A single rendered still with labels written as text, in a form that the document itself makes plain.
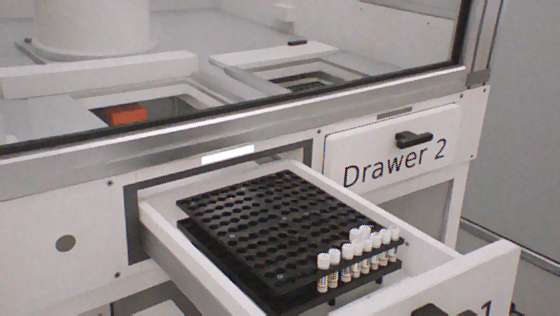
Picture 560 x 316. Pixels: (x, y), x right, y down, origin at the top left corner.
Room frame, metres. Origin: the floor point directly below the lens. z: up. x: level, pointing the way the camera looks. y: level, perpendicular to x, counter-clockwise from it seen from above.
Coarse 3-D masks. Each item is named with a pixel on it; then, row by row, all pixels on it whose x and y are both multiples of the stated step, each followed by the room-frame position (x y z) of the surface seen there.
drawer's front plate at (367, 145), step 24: (408, 120) 0.91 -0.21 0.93; (432, 120) 0.94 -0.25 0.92; (456, 120) 0.98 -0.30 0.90; (336, 144) 0.82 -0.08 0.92; (360, 144) 0.85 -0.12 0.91; (384, 144) 0.88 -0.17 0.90; (432, 144) 0.95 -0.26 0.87; (336, 168) 0.82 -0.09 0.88; (360, 168) 0.85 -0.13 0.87; (384, 168) 0.88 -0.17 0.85; (408, 168) 0.92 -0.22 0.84; (432, 168) 0.95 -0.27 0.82; (360, 192) 0.85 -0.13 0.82
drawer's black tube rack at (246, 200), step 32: (224, 192) 0.69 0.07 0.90; (256, 192) 0.69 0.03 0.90; (288, 192) 0.69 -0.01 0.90; (320, 192) 0.70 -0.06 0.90; (192, 224) 0.65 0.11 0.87; (224, 224) 0.61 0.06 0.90; (256, 224) 0.61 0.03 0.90; (288, 224) 0.61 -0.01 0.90; (320, 224) 0.61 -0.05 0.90; (352, 224) 0.61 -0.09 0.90; (224, 256) 0.59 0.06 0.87; (256, 256) 0.54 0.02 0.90; (288, 256) 0.54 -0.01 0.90; (256, 288) 0.53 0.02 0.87; (352, 288) 0.54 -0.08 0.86
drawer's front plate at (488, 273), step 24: (504, 240) 0.55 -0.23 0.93; (456, 264) 0.50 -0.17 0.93; (480, 264) 0.50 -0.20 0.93; (504, 264) 0.53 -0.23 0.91; (408, 288) 0.45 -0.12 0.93; (432, 288) 0.46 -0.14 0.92; (456, 288) 0.48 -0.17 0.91; (480, 288) 0.51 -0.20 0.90; (504, 288) 0.53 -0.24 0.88; (360, 312) 0.42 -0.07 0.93; (384, 312) 0.43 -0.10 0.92; (408, 312) 0.44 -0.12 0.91; (456, 312) 0.49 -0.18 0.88; (480, 312) 0.51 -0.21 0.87; (504, 312) 0.53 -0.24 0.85
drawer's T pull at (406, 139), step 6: (402, 132) 0.89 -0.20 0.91; (408, 132) 0.89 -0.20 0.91; (426, 132) 0.90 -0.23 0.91; (396, 138) 0.89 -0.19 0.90; (402, 138) 0.87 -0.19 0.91; (408, 138) 0.87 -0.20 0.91; (414, 138) 0.87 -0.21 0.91; (420, 138) 0.87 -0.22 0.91; (426, 138) 0.88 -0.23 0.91; (432, 138) 0.89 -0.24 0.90; (396, 144) 0.85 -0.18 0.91; (402, 144) 0.85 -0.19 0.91; (408, 144) 0.86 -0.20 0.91; (414, 144) 0.87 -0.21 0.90; (420, 144) 0.87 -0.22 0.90
